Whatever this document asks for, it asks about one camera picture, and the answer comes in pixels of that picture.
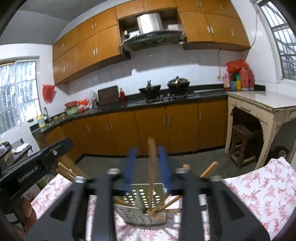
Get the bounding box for wooden lower cabinets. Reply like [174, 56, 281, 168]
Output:
[32, 97, 228, 162]

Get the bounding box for green perforated utensil holder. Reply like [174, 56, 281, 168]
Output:
[113, 183, 167, 227]

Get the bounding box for red plastic bag on wall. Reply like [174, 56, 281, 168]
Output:
[42, 84, 56, 103]

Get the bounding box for cream wooden side table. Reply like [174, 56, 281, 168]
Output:
[225, 91, 296, 169]

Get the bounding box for red sauce bottle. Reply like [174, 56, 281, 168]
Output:
[119, 88, 126, 102]

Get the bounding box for dark cutting board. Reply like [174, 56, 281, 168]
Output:
[98, 85, 119, 106]

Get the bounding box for steel range hood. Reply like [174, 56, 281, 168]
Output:
[119, 9, 185, 52]

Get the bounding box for floral pink tablecloth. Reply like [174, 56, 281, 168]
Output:
[30, 157, 296, 241]

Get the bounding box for left window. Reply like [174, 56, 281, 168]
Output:
[0, 59, 42, 134]

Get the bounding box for black wok with handle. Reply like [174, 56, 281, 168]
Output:
[139, 81, 161, 99]

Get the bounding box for wooden upper cabinets right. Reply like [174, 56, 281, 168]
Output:
[176, 1, 250, 51]

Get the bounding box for green bowl stack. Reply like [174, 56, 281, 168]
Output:
[65, 101, 78, 115]

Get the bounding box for person left hand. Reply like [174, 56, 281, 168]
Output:
[12, 196, 38, 238]

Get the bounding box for wooden upper cabinets left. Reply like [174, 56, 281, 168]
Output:
[53, 7, 130, 85]

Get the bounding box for dark red thermos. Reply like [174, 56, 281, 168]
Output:
[247, 67, 255, 91]

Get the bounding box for sink faucet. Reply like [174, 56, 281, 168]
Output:
[44, 107, 52, 123]

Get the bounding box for yellow dish soap bottle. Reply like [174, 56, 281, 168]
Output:
[37, 114, 46, 128]

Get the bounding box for red bag on counter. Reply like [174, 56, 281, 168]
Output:
[226, 59, 249, 73]

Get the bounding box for wooden stool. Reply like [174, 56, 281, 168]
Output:
[230, 124, 261, 169]

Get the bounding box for window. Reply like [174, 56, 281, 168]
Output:
[0, 59, 42, 134]
[251, 1, 295, 86]

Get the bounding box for wooden cabinets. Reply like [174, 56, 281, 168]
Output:
[53, 7, 130, 85]
[32, 97, 228, 162]
[176, 1, 250, 51]

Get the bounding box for black lidded wok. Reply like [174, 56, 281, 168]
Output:
[167, 76, 190, 93]

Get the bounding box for right window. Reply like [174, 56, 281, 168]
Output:
[251, 1, 295, 86]

